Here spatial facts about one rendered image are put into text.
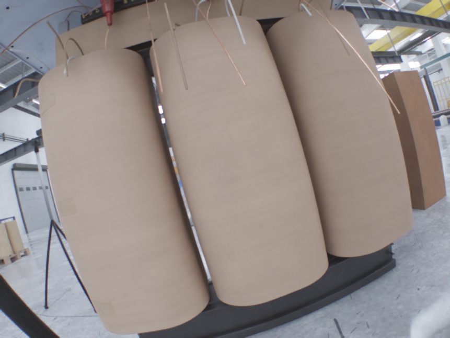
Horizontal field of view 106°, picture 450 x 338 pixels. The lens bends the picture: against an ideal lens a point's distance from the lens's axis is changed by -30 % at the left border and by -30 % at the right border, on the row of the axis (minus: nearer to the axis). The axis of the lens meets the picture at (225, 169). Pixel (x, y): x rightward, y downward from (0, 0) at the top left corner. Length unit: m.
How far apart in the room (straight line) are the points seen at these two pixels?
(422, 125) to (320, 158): 1.11
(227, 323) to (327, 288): 0.41
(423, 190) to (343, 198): 1.02
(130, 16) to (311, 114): 0.71
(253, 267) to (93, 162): 0.53
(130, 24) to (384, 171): 1.01
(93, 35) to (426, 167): 1.91
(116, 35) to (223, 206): 0.67
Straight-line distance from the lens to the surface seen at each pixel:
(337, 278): 1.02
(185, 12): 0.91
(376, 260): 1.12
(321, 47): 0.86
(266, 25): 0.95
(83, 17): 1.00
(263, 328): 0.97
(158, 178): 0.71
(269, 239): 0.69
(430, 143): 1.86
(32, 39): 1.18
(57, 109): 0.79
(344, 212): 0.84
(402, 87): 1.73
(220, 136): 0.65
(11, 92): 9.83
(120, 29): 0.92
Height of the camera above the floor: 0.63
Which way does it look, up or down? level
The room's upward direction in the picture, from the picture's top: 16 degrees counter-clockwise
